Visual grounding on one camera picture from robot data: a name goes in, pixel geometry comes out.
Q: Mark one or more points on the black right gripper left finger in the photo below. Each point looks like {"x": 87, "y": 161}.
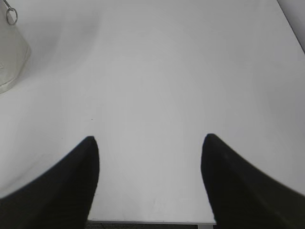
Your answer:
{"x": 61, "y": 198}

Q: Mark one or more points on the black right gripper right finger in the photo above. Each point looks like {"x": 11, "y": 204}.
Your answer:
{"x": 242, "y": 196}

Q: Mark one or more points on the cream canvas zipper bag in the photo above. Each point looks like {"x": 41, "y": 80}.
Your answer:
{"x": 14, "y": 50}

